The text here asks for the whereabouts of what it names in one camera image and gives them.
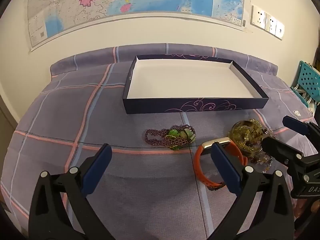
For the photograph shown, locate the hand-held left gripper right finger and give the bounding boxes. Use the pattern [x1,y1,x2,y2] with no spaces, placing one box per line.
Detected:
[211,142,297,240]

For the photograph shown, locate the multicolour stone bracelet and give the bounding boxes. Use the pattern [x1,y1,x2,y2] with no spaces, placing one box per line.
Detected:
[260,126,279,140]
[240,144,273,173]

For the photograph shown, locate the amber bangle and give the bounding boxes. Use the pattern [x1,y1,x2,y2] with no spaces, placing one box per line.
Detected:
[229,120,265,153]

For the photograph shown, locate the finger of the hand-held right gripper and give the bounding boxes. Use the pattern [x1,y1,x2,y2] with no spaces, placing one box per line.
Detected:
[282,116,320,143]
[261,136,308,171]

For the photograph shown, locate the orange smartwatch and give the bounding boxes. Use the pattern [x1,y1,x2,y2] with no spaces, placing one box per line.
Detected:
[193,137,248,192]

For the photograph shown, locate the purple bead bracelet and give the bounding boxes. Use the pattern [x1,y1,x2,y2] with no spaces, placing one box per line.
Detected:
[145,124,197,151]

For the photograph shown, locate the purple checked bedsheet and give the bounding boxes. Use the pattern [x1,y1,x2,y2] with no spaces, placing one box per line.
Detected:
[0,43,320,240]

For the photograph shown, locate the white wall socket panel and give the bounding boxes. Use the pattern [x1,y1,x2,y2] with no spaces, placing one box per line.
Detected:
[251,5,267,29]
[275,20,285,40]
[265,12,278,34]

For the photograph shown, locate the teal perforated basket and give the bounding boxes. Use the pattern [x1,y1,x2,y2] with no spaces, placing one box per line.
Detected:
[291,60,320,105]

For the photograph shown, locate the navy cardboard box tray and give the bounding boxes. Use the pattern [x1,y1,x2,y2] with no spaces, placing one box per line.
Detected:
[122,55,270,115]

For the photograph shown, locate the yellow bead necklace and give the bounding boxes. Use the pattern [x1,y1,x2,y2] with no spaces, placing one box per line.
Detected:
[232,126,263,148]

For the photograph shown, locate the clear crystal pendant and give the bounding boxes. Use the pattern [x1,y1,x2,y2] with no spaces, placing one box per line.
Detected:
[259,160,273,173]

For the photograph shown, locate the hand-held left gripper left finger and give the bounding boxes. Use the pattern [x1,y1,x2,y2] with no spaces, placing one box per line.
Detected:
[28,143,118,240]

